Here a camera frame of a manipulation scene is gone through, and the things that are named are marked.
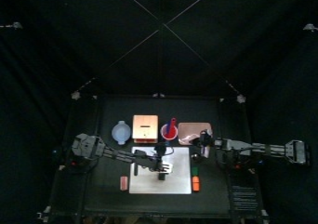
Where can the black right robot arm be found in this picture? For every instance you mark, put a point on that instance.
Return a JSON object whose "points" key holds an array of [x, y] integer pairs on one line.
{"points": [[256, 147]]}

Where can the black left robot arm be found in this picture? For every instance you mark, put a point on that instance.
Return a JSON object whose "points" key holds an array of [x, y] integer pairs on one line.
{"points": [[111, 152]]}

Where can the green toy block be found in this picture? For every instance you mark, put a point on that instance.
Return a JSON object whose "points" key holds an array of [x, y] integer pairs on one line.
{"points": [[193, 171]]}

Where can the white cutting board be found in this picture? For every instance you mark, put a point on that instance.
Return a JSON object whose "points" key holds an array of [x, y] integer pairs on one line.
{"points": [[144, 184]]}

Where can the orange toy block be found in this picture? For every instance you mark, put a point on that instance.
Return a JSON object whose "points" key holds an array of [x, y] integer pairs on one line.
{"points": [[195, 183]]}

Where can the red plastic spoon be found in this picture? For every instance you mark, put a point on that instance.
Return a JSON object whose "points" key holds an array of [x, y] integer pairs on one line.
{"points": [[172, 124]]}

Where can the blue plastic spoon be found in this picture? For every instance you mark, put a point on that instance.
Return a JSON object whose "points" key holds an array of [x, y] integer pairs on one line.
{"points": [[167, 129]]}

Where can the pink eraser block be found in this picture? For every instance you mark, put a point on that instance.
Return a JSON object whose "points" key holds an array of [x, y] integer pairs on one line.
{"points": [[123, 183]]}

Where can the red plastic cup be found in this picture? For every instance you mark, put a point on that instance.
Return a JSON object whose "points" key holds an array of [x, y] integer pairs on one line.
{"points": [[165, 134]]}

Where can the pale blue bowl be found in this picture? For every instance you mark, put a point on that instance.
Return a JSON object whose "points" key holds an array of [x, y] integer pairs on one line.
{"points": [[120, 133]]}

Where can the white printed table label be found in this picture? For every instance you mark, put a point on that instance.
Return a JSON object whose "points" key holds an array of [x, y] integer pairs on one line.
{"points": [[243, 199]]}

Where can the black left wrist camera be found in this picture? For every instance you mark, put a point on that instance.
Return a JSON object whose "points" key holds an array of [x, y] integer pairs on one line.
{"points": [[160, 147]]}

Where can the metal frame clamp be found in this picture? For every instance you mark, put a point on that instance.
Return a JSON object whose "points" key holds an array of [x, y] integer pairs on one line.
{"points": [[240, 98], [308, 27], [14, 25], [74, 95]]}

